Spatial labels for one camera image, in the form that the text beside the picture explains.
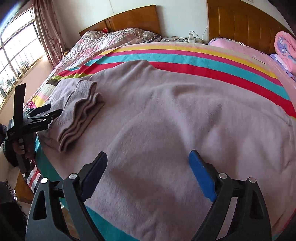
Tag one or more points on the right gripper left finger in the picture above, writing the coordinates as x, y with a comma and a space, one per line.
46, 220

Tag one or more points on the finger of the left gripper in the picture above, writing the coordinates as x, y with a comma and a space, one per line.
44, 119
39, 110

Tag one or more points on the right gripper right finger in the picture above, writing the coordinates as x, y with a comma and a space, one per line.
250, 219

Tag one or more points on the lilac sweatpants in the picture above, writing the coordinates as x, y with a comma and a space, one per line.
147, 121

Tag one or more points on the person's left hand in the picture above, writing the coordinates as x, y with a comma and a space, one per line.
26, 146

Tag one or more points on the plaid checked bed sheet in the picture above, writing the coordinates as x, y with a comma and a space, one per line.
33, 179

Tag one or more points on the window with metal bars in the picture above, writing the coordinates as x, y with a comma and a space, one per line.
21, 49

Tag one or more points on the pink floral curtain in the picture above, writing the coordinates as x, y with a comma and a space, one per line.
49, 30

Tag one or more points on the floral quilt on left bed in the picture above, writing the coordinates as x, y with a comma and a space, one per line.
89, 45

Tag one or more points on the rainbow striped sheet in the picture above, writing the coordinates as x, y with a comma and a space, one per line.
198, 60

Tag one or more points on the left wooden headboard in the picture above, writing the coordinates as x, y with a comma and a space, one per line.
145, 18

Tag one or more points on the wooden headboard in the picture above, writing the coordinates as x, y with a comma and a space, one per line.
240, 21
145, 18

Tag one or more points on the pink bedspread on right bed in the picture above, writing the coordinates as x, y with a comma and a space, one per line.
271, 61

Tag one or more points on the nightstand with floral cover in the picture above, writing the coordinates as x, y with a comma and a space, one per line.
177, 39

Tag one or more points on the white power strip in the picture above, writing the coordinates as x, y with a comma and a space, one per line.
191, 38

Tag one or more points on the rolled pink floral blanket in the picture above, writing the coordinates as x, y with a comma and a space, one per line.
284, 45

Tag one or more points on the right wooden headboard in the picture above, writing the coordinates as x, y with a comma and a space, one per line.
240, 21

